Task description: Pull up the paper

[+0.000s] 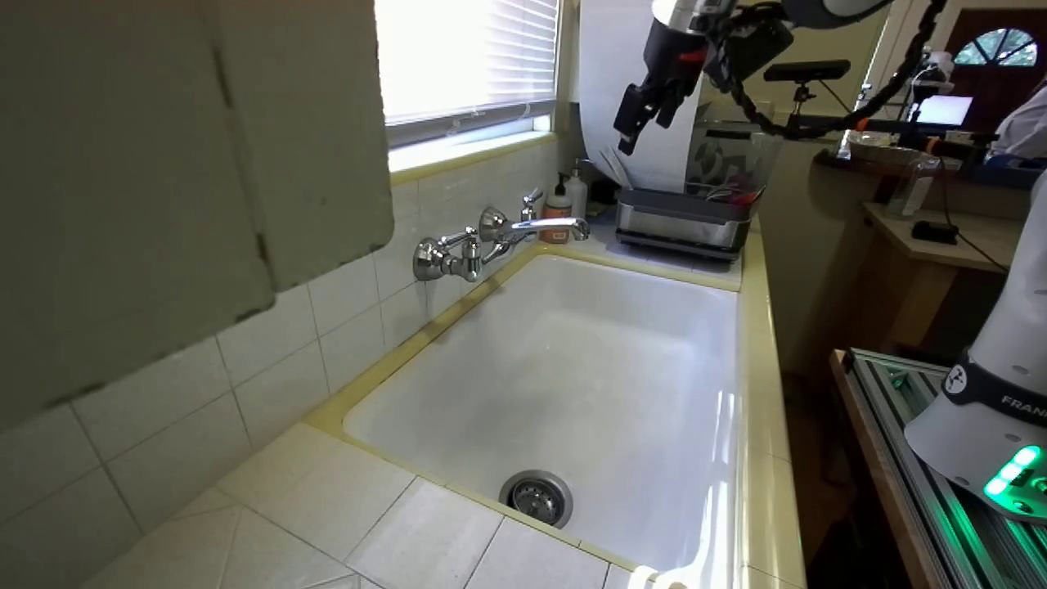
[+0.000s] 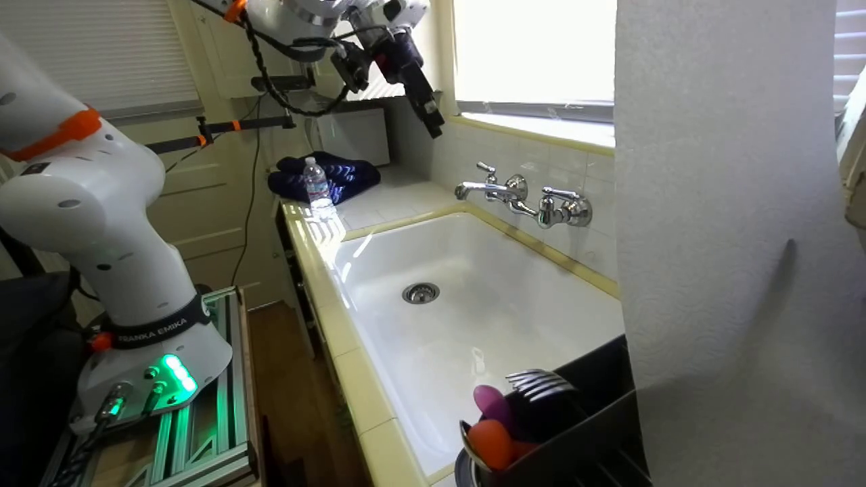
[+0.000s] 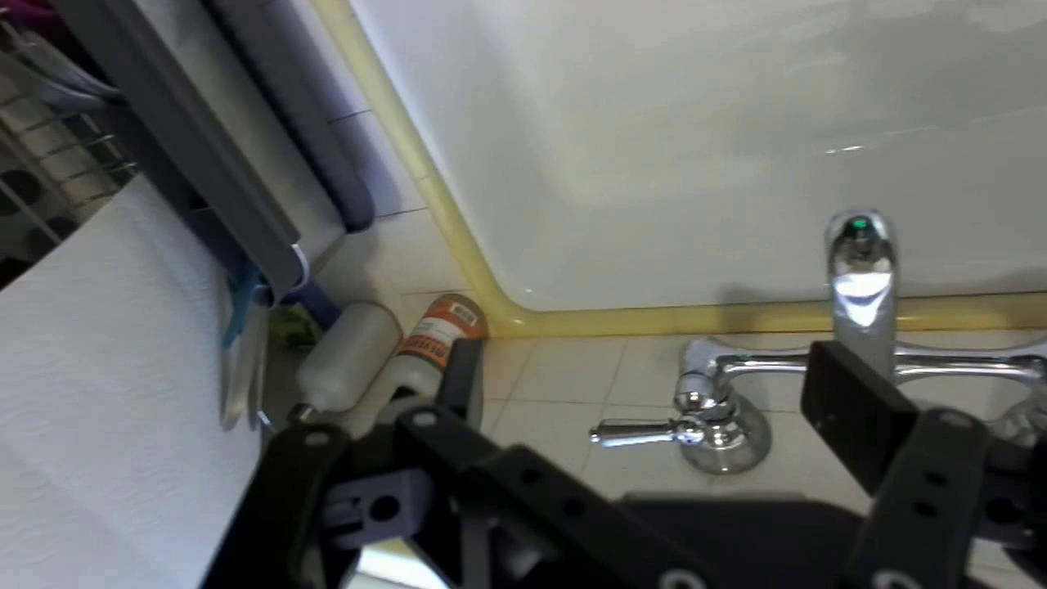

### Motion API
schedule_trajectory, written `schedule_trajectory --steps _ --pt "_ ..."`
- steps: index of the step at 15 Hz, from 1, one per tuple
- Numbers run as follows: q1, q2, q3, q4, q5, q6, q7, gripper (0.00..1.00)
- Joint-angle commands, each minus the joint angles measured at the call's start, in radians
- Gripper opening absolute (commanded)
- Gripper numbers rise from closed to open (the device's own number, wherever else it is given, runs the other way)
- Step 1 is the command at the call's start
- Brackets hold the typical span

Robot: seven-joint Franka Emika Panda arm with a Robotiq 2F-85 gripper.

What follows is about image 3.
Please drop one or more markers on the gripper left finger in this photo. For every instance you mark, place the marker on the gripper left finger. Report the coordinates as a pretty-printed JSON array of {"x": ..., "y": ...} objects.
[{"x": 523, "y": 483}]

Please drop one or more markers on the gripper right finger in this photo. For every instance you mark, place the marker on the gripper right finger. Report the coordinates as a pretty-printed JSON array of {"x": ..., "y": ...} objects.
[{"x": 924, "y": 483}]

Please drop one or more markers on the chrome tap lever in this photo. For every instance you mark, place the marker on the chrome tap lever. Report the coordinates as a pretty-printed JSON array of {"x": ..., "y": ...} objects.
[{"x": 654, "y": 429}]

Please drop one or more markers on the chrome tap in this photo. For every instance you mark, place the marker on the chrome tap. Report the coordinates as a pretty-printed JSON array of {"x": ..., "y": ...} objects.
[{"x": 859, "y": 327}]

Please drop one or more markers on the bottle with orange label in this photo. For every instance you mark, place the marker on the bottle with orange label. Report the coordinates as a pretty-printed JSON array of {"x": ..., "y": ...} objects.
[{"x": 433, "y": 339}]

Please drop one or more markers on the white plastic bottle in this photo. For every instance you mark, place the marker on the white plastic bottle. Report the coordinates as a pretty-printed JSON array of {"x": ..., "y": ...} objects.
[{"x": 348, "y": 356}]

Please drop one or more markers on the green sponge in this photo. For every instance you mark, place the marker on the green sponge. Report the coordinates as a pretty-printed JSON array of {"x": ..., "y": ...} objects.
[{"x": 293, "y": 325}]

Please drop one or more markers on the white sink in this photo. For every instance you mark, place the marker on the white sink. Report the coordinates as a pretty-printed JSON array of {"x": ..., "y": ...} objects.
[{"x": 695, "y": 147}]

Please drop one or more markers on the white paper towel sheet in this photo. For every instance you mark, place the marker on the white paper towel sheet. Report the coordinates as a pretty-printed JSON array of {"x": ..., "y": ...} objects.
[{"x": 106, "y": 393}]

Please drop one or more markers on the grey paper towel dispenser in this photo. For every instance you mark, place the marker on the grey paper towel dispenser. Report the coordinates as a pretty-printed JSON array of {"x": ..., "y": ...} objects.
[{"x": 237, "y": 139}]

